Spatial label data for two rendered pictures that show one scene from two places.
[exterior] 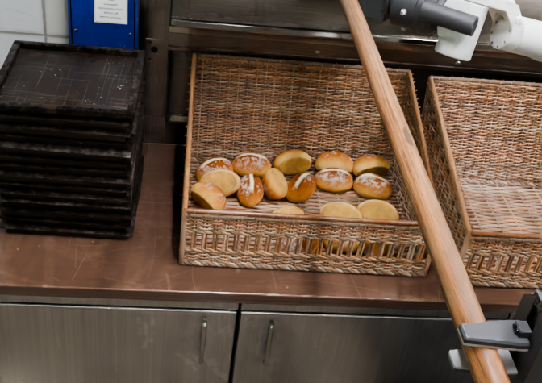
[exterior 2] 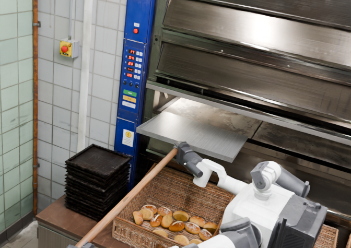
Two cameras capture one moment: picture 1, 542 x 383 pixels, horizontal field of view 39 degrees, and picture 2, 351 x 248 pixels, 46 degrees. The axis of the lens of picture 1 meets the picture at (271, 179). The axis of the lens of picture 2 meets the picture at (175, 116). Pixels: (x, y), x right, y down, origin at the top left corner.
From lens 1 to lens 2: 1.08 m
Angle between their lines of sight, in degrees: 28
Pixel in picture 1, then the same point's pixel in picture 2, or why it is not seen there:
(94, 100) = (100, 169)
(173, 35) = (149, 154)
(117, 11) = (129, 141)
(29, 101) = (80, 164)
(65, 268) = (74, 225)
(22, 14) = (102, 135)
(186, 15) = (152, 149)
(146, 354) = not seen: outside the picture
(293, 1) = not seen: hidden behind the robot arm
